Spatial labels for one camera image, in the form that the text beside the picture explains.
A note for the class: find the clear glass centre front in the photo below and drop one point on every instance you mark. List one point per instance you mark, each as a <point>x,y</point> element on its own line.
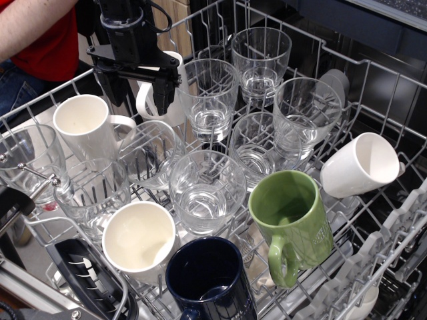
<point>207,188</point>

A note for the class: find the black clamp with metal rod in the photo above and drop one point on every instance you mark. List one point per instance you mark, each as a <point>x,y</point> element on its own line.
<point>15,203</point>

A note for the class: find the black dishwasher rack handle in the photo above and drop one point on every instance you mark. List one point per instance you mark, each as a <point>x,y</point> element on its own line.
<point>93,284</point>

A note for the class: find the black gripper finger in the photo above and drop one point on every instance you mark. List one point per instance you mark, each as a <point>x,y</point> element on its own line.
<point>113,86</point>
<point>163,94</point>

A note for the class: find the grey wire dishwasher rack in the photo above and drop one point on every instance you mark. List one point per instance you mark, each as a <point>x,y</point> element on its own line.
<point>384,97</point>

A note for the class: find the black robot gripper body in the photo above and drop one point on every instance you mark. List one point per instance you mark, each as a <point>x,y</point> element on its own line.
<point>132,28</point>

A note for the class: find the tall white mug left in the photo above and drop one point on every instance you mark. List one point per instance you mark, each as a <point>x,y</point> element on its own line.
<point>88,128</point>

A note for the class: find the clear glass far left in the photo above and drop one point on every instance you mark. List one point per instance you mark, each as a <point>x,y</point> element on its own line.
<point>29,155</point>

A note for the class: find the clear glass tilted centre-left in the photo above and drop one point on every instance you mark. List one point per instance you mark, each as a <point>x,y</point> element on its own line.
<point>150,152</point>

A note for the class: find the clear glass back middle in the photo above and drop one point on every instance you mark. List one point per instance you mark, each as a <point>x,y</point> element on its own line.
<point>208,94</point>

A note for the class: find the white bowl lower rack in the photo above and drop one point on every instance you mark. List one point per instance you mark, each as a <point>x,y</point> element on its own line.
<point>362,309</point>

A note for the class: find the clear glass centre right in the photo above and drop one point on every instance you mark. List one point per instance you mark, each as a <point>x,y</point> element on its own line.
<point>263,143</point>

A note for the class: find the clear glass back top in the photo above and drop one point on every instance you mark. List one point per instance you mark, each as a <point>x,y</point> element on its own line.
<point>261,56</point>

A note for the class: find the clear glass front left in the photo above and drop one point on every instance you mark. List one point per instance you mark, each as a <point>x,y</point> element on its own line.
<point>91,192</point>

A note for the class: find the navy blue mug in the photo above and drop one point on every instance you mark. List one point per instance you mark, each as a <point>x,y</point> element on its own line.
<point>207,280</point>

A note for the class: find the green ceramic mug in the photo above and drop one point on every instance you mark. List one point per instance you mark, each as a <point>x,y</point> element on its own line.
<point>289,213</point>

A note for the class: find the white mug behind gripper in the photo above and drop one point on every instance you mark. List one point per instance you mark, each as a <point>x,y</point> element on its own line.
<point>147,109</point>

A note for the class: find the white mug tilted right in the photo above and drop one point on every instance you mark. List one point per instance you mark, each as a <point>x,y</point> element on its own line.
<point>366,163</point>

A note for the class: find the grey plastic cup shelf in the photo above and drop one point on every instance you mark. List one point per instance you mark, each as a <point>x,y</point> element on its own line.
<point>364,269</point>

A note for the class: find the cream mug front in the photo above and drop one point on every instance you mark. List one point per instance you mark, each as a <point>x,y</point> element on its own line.
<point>139,240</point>

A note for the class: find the person in red shirt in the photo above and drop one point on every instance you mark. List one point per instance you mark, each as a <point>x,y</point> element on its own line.
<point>39,46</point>

